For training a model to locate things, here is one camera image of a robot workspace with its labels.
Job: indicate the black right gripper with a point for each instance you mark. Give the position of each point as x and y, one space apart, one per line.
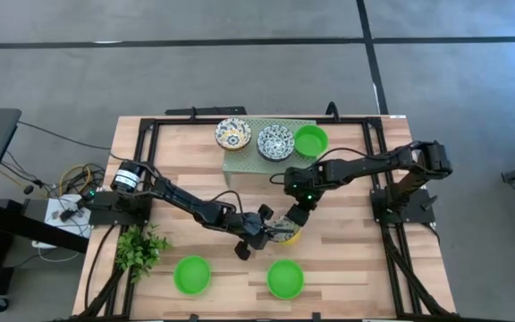
300 215

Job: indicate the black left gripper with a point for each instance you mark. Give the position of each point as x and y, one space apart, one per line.
250 230

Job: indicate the yellow patterned mini bowl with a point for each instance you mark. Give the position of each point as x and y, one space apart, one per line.
291 240
233 134

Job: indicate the green plastic mini bowl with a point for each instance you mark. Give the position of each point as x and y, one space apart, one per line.
285 279
192 275
310 142

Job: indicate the teal patterned mini bowl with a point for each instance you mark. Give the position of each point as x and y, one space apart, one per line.
275 142

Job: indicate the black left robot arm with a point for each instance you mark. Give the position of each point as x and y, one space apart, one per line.
177 194

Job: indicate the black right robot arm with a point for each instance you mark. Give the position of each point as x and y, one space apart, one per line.
365 167

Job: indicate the pale green perforated metal shelf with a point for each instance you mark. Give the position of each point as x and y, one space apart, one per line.
248 163

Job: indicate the black table clamp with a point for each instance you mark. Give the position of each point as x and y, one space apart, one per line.
193 318
315 317

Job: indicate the black rear mounting bar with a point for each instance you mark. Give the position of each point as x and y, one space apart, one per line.
208 111

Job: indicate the artificial plant in white pot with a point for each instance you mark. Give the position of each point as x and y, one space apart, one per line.
141 250

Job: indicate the black control box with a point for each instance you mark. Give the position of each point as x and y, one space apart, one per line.
101 208

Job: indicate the white power strip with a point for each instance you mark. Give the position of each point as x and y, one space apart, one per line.
56 210

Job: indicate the black caster wheel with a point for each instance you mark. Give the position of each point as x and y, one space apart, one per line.
0 304

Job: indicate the black aluminium table frame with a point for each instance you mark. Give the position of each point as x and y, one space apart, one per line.
186 121

